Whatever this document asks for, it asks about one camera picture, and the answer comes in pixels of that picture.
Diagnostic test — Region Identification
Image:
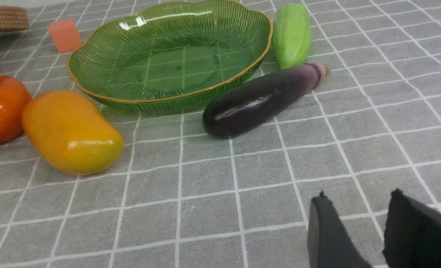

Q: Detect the grey checkered tablecloth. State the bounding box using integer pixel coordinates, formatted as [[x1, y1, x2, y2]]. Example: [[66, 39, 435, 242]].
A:
[[0, 0, 441, 268]]

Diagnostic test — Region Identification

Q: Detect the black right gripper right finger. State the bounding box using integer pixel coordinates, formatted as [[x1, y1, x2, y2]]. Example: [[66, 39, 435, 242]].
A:
[[383, 189, 441, 268]]

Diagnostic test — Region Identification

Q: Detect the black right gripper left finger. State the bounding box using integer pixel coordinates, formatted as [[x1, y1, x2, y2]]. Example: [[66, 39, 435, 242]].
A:
[[307, 191, 372, 268]]

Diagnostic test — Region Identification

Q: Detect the green cucumber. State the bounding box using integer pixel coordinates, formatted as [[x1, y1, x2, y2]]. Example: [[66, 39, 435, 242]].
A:
[[272, 3, 312, 70]]

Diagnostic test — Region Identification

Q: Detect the woven rattan basket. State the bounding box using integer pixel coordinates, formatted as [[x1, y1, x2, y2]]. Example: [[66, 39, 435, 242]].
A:
[[0, 6, 29, 32]]

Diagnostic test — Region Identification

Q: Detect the green glass leaf plate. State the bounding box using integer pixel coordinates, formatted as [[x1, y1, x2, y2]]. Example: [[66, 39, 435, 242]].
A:
[[67, 0, 273, 113]]

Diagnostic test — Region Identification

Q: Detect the yellow orange mango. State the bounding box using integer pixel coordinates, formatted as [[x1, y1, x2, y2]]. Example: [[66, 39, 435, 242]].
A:
[[22, 90, 124, 175]]

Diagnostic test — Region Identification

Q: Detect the orange foam cube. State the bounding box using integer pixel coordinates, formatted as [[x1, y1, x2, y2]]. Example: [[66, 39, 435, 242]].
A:
[[48, 17, 82, 53]]

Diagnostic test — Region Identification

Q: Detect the purple eggplant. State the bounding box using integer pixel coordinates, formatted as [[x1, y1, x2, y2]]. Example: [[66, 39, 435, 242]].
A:
[[202, 62, 331, 139]]

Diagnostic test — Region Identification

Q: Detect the orange persimmon with green leaf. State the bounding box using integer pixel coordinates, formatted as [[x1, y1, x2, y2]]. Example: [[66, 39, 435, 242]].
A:
[[0, 75, 31, 144]]

